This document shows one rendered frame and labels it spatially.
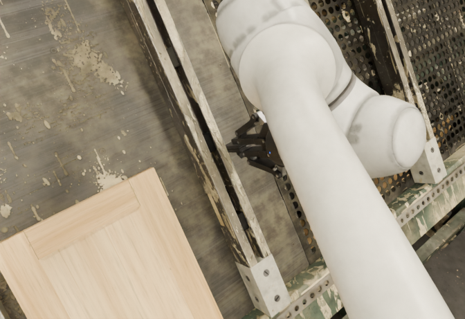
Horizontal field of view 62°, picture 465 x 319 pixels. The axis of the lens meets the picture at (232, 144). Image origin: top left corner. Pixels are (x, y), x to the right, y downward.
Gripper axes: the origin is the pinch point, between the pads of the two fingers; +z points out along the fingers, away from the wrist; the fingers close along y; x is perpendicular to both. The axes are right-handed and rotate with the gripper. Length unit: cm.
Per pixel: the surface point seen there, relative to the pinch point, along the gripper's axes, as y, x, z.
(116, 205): -0.7, 25.6, 6.4
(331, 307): -47.6, -9.0, 3.5
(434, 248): -97, -100, 48
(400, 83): -6, -56, 2
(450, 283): -119, -104, 48
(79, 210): 1.6, 31.8, 6.4
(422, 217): -45, -49, 4
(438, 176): -36, -58, 2
